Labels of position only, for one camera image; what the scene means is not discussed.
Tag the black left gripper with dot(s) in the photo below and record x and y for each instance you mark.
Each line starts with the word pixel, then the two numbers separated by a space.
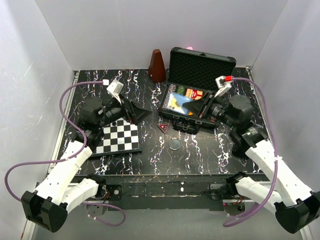
pixel 132 111

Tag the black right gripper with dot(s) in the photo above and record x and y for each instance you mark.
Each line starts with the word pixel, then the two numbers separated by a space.
pixel 196 107

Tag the red playing card box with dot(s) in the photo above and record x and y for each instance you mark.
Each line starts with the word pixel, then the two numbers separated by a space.
pixel 194 94

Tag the blue playing card box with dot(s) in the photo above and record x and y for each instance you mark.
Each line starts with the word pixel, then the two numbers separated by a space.
pixel 175 103

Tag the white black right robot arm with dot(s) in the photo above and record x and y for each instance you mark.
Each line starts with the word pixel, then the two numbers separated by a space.
pixel 294 204

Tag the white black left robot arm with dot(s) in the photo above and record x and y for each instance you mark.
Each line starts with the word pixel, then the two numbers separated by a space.
pixel 49 204

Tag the green yellow chip stack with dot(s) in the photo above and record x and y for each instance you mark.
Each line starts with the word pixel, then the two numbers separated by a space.
pixel 181 90

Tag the black white chessboard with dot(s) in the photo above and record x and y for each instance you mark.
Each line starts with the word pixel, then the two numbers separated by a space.
pixel 120 139

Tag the pink grey chip stack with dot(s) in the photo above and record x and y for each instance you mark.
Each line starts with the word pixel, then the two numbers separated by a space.
pixel 172 88

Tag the black red all-in triangle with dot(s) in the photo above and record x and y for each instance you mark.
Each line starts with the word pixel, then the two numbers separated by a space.
pixel 164 127

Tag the black poker chip case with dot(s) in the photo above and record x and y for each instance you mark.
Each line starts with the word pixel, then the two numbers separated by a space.
pixel 194 70

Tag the clear round dealer button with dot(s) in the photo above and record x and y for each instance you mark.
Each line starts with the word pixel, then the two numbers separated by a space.
pixel 174 144

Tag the brown wooden metronome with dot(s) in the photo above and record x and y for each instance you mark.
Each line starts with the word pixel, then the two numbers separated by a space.
pixel 156 69

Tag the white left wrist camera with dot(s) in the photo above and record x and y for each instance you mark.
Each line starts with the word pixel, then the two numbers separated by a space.
pixel 115 88

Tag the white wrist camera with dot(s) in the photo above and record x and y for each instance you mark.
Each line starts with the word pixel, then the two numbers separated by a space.
pixel 224 85
pixel 115 88

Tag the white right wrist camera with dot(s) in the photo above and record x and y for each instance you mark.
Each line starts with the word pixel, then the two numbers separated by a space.
pixel 224 85

